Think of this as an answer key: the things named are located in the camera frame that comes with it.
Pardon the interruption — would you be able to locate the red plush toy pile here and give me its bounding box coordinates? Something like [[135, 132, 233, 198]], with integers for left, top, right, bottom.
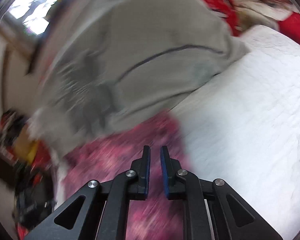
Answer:
[[0, 109, 56, 239]]

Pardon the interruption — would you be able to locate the white quilted bed cover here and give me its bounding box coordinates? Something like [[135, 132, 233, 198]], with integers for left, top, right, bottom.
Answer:
[[172, 25, 300, 239]]

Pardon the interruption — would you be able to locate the window with bars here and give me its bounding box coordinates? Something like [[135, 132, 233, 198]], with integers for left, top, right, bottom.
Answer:
[[7, 0, 60, 36]]

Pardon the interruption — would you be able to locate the purple pink floral garment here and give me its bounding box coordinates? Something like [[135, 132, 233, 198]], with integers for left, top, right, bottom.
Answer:
[[57, 112, 189, 239]]

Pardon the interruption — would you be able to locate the red patterned bedding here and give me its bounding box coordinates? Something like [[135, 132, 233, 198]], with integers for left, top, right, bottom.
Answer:
[[203, 0, 300, 45]]

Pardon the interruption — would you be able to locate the grey floral embroidered pillow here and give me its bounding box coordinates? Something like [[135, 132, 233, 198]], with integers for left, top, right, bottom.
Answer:
[[29, 0, 248, 154]]

